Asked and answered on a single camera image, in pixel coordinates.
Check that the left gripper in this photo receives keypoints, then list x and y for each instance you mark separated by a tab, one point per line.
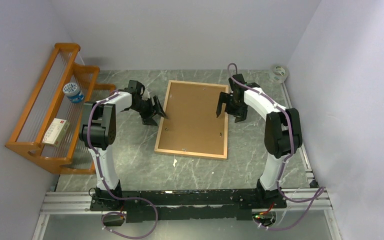
147	118

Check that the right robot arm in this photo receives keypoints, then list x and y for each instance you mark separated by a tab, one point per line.
282	133

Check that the orange wooden rack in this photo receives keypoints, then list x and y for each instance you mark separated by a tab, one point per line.
48	102

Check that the light wooden picture frame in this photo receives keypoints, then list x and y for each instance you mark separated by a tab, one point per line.
192	119

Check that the brown backing board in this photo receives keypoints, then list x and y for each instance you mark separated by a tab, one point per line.
193	119

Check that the small white green box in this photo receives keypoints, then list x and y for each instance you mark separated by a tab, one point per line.
55	133

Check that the aluminium rail frame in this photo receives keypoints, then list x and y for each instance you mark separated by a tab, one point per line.
194	138

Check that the blue white round can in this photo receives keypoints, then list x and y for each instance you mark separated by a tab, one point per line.
73	92

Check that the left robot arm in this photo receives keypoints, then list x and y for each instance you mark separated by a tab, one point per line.
98	131

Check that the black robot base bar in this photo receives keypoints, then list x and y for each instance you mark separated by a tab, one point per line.
164	205

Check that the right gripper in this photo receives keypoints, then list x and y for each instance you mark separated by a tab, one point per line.
240	114

